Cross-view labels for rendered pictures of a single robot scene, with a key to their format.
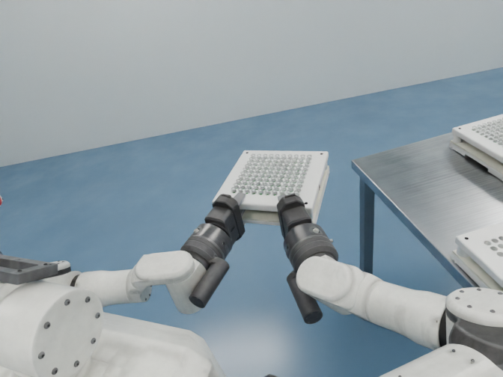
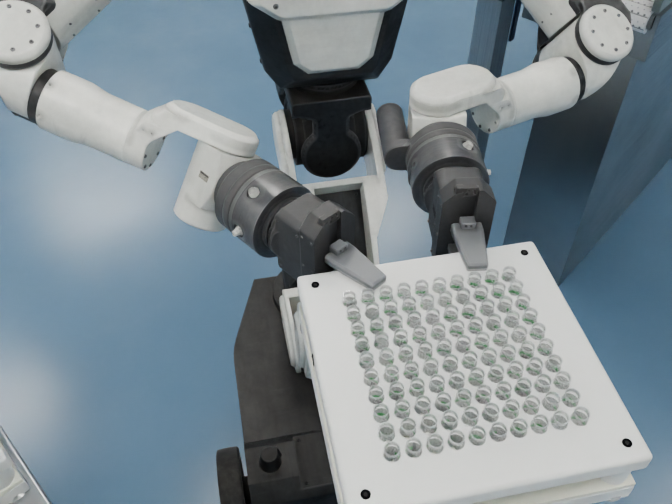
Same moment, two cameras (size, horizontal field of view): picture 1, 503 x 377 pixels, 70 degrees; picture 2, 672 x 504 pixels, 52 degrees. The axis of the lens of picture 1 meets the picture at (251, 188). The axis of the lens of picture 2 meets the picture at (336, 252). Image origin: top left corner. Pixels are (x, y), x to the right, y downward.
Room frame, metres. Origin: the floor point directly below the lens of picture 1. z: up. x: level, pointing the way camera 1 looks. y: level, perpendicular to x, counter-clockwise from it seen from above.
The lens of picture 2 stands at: (0.99, -0.36, 1.55)
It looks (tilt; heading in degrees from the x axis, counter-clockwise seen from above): 46 degrees down; 143
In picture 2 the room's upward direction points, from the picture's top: straight up
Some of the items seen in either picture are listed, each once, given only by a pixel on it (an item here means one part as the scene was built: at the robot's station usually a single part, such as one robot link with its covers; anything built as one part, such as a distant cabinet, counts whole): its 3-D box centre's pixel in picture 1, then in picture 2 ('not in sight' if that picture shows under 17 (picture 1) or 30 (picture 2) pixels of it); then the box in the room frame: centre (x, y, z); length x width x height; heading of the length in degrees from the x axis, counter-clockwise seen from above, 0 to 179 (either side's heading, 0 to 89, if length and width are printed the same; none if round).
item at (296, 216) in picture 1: (302, 233); (294, 232); (0.55, -0.08, 1.04); 0.12 x 0.10 x 0.13; 7
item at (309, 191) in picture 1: (273, 177); (455, 362); (0.77, -0.06, 1.04); 0.25 x 0.24 x 0.02; 65
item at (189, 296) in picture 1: (196, 276); (426, 143); (0.50, 0.14, 1.03); 0.11 x 0.11 x 0.11; 57
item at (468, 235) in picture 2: (236, 200); (472, 243); (0.68, 0.04, 1.06); 0.06 x 0.03 x 0.02; 147
